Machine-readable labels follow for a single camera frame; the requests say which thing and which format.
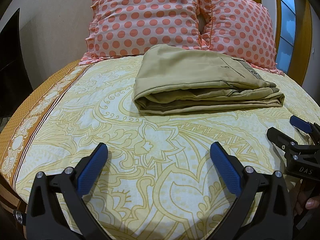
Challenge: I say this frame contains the wooden bed frame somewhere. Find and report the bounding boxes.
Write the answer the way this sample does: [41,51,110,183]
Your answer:
[0,174,28,240]

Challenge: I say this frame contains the small pink polka dot pillow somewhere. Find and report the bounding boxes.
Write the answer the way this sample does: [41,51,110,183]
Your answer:
[197,0,285,75]

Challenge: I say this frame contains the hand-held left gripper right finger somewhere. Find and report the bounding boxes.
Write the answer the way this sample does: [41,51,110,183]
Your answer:
[209,142,294,240]

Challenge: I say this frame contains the black cabinet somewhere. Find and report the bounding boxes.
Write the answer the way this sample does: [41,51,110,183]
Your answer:
[0,8,33,120]

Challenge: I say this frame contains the large pink polka dot pillow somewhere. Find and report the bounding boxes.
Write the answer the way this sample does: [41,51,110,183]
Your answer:
[79,0,213,66]

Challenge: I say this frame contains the yellow patterned bed sheet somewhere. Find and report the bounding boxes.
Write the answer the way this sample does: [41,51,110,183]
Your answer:
[0,54,320,240]

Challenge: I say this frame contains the khaki pants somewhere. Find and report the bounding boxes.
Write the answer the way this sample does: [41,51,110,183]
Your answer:
[134,44,286,117]

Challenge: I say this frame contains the small metal fitting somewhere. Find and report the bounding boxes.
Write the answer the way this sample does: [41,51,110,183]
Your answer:
[11,209,27,224]

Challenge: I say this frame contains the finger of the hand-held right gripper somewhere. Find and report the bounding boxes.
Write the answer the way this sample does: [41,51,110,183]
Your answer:
[266,127,299,156]
[289,116,320,144]

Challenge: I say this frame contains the blue glass window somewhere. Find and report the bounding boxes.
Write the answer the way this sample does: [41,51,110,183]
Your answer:
[276,0,304,67]

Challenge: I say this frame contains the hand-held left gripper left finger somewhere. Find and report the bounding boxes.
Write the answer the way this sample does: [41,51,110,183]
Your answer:
[26,142,113,240]

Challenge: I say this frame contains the person's right hand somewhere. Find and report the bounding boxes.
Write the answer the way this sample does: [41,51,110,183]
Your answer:
[294,180,320,217]

